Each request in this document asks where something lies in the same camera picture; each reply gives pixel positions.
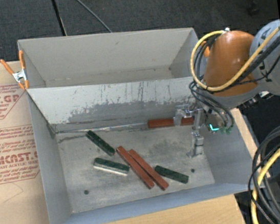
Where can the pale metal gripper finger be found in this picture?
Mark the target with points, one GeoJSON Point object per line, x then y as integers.
{"type": "Point", "coordinates": [197, 144]}
{"type": "Point", "coordinates": [182, 115]}

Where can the brown cardboard board red print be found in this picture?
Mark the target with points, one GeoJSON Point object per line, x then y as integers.
{"type": "Point", "coordinates": [17, 193]}

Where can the dark green flat block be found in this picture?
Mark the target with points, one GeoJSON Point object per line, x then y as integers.
{"type": "Point", "coordinates": [112, 164]}
{"type": "Point", "coordinates": [172, 174]}
{"type": "Point", "coordinates": [100, 143]}

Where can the red-brown flat block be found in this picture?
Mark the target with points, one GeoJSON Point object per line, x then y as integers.
{"type": "Point", "coordinates": [149, 171]}
{"type": "Point", "coordinates": [161, 123]}
{"type": "Point", "coordinates": [134, 167]}

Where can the grey metal bin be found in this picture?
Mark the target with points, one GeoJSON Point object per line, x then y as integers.
{"type": "Point", "coordinates": [128, 102]}

